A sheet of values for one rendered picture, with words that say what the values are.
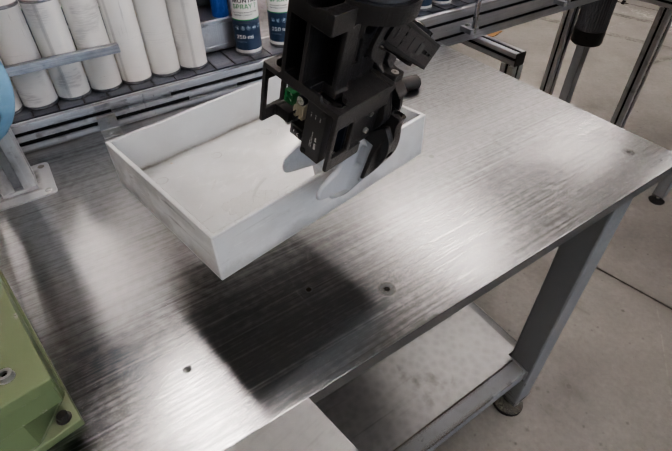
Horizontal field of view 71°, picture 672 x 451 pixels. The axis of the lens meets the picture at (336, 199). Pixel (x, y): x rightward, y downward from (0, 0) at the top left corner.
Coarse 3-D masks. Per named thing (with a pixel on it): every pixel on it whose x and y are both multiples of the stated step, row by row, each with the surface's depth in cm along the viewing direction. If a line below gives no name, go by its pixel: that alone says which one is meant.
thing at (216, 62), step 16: (272, 48) 94; (208, 64) 89; (224, 64) 89; (240, 64) 89; (160, 80) 84; (176, 80) 84; (96, 96) 79; (112, 96) 79; (32, 112) 76; (48, 112) 75
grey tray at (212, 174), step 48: (240, 96) 57; (144, 144) 51; (192, 144) 55; (240, 144) 56; (288, 144) 56; (144, 192) 46; (192, 192) 49; (240, 192) 49; (288, 192) 41; (192, 240) 41; (240, 240) 39
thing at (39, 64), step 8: (88, 48) 74; (96, 48) 74; (104, 48) 74; (112, 48) 75; (56, 56) 72; (64, 56) 72; (72, 56) 72; (80, 56) 73; (88, 56) 74; (96, 56) 74; (16, 64) 70; (24, 64) 70; (32, 64) 70; (40, 64) 71; (48, 64) 71; (56, 64) 72; (64, 64) 72; (8, 72) 69; (16, 72) 69; (24, 72) 70
